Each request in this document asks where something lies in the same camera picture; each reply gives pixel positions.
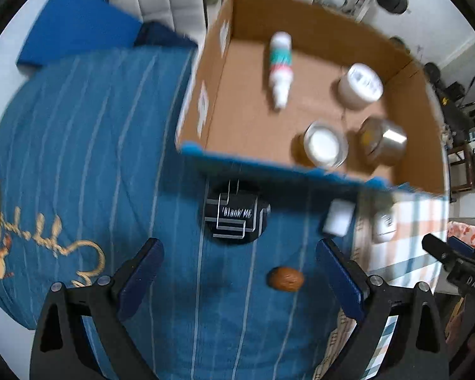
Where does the small white round container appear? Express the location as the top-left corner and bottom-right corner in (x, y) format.
(372, 211), (397, 244)

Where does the small white cylinder jar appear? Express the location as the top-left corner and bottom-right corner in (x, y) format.
(322, 199), (355, 237)

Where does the silver tape roll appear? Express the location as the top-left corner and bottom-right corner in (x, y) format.
(358, 117), (408, 167)

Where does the brown walnut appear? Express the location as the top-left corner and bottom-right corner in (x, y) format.
(267, 267), (305, 293)

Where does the large white round jar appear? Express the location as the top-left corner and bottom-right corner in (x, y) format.
(337, 63), (383, 111)

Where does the round black tin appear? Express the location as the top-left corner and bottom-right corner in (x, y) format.
(203, 179), (271, 244)

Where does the white spray bottle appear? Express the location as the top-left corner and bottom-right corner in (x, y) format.
(269, 32), (293, 110)

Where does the orange patterned cloth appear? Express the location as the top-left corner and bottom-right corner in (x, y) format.
(448, 221), (475, 248)

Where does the plaid checkered cloth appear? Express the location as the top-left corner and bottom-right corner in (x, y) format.
(312, 193), (451, 380)

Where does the wooden chair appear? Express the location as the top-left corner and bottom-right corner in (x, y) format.
(448, 142), (475, 194)

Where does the floor barbell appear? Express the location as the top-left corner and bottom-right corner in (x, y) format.
(389, 36), (448, 96)

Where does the blue striped bed cover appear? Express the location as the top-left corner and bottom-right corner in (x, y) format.
(0, 45), (361, 380)

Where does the open cardboard box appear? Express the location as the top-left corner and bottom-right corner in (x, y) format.
(176, 0), (449, 196)

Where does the blue foam cushion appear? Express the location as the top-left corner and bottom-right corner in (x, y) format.
(17, 0), (142, 68)

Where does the dark blue garment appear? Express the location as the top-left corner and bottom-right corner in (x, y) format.
(134, 21), (198, 49)

